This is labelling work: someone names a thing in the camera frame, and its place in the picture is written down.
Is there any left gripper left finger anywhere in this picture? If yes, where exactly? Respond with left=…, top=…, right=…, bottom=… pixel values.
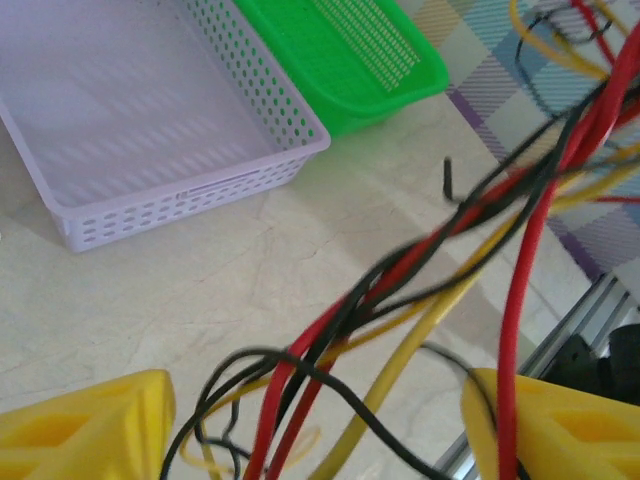
left=0, top=368, right=177, bottom=480

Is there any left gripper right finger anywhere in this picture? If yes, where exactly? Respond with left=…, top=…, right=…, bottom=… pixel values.
left=460, top=367, right=640, bottom=480

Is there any red cable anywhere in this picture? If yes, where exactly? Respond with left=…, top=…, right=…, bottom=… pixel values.
left=496, top=9, right=640, bottom=480
left=242, top=164, right=556, bottom=480
left=267, top=164, right=551, bottom=480

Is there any yellow cable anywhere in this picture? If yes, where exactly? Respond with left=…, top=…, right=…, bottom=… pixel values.
left=179, top=294, right=436, bottom=476
left=309, top=209, right=531, bottom=480

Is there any long black cable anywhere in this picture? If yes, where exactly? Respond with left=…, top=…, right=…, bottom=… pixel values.
left=160, top=347, right=451, bottom=480

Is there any dark green cable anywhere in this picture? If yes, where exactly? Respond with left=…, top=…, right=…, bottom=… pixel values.
left=442, top=156, right=481, bottom=206

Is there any lavender perforated plastic basket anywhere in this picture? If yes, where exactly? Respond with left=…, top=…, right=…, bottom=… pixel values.
left=0, top=0, right=332, bottom=254

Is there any green perforated plastic basket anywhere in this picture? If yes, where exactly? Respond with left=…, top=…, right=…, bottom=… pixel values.
left=232, top=0, right=450, bottom=139

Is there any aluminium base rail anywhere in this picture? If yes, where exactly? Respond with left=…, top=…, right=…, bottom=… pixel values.
left=433, top=272, right=640, bottom=480

